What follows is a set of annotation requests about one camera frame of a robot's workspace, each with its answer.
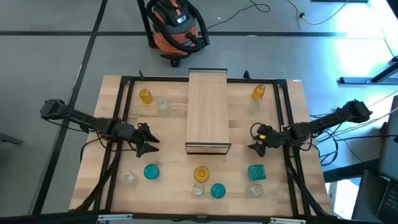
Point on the black keyboard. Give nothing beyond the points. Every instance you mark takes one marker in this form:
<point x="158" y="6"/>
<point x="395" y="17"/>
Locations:
<point x="391" y="202"/>

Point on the wooden shelf with black frame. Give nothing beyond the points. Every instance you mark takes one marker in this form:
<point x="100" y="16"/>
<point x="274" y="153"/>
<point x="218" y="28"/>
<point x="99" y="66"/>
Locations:
<point x="207" y="109"/>

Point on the clear square glass vase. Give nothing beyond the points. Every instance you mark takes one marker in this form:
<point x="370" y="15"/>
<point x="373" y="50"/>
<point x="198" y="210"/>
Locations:
<point x="128" y="178"/>

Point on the yellow glass bottle vase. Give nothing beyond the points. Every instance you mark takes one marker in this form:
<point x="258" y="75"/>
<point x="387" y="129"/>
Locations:
<point x="146" y="96"/>
<point x="258" y="92"/>

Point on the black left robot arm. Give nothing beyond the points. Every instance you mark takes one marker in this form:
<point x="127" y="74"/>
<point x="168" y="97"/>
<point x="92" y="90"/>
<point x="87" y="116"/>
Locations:
<point x="81" y="119"/>

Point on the orange black shop vacuum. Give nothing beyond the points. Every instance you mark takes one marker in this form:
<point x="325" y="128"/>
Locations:
<point x="174" y="37"/>

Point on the blue diamond-pattern glass vase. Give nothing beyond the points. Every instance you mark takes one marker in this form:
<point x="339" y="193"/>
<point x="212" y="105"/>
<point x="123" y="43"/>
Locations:
<point x="218" y="190"/>

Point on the black slanted pole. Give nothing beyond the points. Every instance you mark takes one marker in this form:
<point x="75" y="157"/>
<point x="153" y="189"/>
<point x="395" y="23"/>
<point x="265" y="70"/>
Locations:
<point x="144" y="21"/>

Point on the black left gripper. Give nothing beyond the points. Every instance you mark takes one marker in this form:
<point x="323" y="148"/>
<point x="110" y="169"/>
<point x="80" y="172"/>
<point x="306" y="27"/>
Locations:
<point x="130" y="132"/>

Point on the black front beam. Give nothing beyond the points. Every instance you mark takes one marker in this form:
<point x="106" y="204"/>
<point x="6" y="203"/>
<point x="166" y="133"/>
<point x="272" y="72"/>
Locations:
<point x="186" y="218"/>

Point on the black desk foot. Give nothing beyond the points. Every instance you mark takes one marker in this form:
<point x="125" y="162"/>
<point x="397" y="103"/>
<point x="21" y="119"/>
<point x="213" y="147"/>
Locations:
<point x="348" y="172"/>

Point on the gray floor object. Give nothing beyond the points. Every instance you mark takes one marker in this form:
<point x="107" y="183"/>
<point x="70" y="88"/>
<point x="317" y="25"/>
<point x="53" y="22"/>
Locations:
<point x="9" y="138"/>

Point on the teal square glass vase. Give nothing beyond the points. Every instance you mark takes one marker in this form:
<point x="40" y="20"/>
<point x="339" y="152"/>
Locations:
<point x="257" y="172"/>

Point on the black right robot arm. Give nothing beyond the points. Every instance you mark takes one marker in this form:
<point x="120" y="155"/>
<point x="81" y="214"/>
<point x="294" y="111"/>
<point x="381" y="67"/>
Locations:
<point x="326" y="121"/>

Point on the clear diamond-pattern glass vase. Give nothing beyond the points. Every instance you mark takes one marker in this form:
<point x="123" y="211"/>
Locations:
<point x="256" y="190"/>

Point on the black aluminium table frame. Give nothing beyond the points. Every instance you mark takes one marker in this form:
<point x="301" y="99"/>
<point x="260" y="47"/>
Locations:
<point x="155" y="80"/>

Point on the clear ribbed glass vase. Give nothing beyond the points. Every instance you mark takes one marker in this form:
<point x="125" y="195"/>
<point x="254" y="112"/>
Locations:
<point x="198" y="189"/>

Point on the black table leg base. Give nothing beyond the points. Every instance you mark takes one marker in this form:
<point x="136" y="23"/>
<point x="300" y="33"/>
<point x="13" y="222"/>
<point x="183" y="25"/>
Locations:
<point x="354" y="80"/>

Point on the gray desk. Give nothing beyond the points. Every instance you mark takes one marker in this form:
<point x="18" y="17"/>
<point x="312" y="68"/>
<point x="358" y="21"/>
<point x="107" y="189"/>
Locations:
<point x="390" y="140"/>

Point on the white paper label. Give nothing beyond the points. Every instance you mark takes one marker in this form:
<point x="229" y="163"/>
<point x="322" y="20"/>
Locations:
<point x="297" y="80"/>

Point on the yellow wide glass vase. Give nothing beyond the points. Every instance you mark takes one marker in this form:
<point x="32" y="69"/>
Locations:
<point x="201" y="174"/>

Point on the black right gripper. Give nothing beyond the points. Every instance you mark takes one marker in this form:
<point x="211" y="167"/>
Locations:
<point x="273" y="138"/>

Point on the blue round glass vase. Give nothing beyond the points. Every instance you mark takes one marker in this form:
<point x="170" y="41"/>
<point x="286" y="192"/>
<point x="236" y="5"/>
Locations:
<point x="151" y="171"/>

